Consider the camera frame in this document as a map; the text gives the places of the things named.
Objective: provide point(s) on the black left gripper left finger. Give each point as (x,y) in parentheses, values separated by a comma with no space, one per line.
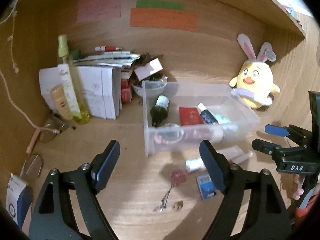
(53,216)

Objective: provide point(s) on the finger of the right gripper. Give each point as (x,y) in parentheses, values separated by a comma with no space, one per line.
(276,130)
(265,146)

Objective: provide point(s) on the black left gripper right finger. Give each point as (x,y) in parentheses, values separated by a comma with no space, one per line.
(266,216)

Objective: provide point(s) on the red white lipstick tube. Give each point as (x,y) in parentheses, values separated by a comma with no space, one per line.
(241,158)

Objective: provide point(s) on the light blue small bottle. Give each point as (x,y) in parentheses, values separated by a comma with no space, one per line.
(226,123)

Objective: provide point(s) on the dark purple cosmetic tube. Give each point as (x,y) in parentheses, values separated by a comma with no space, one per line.
(206,115)

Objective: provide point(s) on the red tea packet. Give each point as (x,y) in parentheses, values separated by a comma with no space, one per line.
(189,116)

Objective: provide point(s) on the person right hand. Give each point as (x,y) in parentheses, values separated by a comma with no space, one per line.
(299,179)

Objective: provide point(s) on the blue white box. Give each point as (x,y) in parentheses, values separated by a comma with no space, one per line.
(19,199)

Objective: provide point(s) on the yellow chick plush toy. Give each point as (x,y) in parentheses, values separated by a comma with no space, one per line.
(254,83)

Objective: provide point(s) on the blue barcode packet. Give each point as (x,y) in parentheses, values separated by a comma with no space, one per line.
(206,186)

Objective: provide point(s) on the pink flower hairpin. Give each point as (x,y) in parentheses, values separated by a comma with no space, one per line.
(177,178)

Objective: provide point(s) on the clear plastic storage box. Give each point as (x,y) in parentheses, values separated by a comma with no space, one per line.
(178,116)

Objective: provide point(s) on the eyeglasses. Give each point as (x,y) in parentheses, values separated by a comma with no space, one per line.
(34,162)

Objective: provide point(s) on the tall yellow spray bottle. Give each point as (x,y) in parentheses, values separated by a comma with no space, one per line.
(71,82)

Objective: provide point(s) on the dark green glass bottle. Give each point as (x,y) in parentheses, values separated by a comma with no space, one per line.
(159,111)

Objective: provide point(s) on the small yellow lotion tube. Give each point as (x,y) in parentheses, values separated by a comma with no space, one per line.
(58,96)

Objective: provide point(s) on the clear plastic bowl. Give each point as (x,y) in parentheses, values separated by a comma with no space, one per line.
(153,87)

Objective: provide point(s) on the small white cardboard box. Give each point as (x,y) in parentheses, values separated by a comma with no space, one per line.
(149,69)

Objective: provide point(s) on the white paper box stack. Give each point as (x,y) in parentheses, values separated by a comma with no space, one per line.
(100,89)

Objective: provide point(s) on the red small box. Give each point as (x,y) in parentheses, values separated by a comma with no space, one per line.
(126,91)

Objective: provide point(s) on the orange paper note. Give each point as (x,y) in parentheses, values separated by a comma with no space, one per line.
(164,18)

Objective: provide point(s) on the red white marker pen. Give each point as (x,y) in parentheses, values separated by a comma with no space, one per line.
(107,48)

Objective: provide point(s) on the green paper note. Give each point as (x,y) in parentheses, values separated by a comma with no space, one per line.
(160,4)

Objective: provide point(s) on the pink paper note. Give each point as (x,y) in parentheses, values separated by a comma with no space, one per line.
(98,10)

